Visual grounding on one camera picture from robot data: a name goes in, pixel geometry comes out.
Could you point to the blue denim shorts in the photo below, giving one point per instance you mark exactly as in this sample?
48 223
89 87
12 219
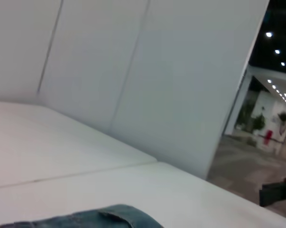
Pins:
109 218

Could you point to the red sign post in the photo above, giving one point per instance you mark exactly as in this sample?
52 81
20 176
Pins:
268 137

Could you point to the green potted plant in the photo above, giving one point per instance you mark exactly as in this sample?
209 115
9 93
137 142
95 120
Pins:
259 124
285 118

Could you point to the round ceiling light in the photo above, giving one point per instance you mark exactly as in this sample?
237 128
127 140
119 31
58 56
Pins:
269 34
277 51
283 63

